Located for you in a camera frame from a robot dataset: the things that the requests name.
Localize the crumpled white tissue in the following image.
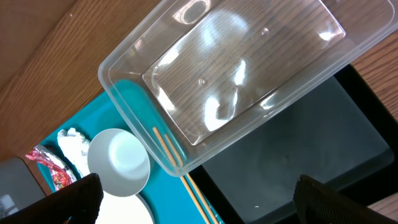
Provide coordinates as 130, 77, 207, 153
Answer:
57, 128, 90, 177

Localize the clear plastic bin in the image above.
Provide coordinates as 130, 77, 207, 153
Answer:
98, 0, 397, 177

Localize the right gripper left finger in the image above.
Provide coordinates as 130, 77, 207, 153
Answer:
1, 173, 104, 224

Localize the black plastic tray bin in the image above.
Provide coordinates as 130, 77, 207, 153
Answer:
190, 65, 397, 223

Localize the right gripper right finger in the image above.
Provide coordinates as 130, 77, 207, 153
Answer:
293, 175, 397, 224

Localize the left wooden chopstick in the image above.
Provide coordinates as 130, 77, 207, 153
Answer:
152, 126, 212, 224

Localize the wooden chopstick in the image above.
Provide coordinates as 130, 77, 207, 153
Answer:
152, 126, 212, 224
164, 134, 220, 224

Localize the grey plastic dish rack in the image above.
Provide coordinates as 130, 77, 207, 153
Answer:
0, 157, 45, 219

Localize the large white plate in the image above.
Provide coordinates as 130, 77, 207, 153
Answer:
95, 192, 155, 224

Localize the grey metal saucer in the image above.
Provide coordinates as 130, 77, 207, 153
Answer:
87, 128, 151, 197

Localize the right wooden chopstick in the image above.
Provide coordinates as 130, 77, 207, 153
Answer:
164, 134, 220, 224

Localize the teal serving tray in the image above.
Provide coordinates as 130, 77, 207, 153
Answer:
42, 80, 204, 223

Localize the red snack wrapper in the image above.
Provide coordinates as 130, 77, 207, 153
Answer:
25, 144, 77, 192

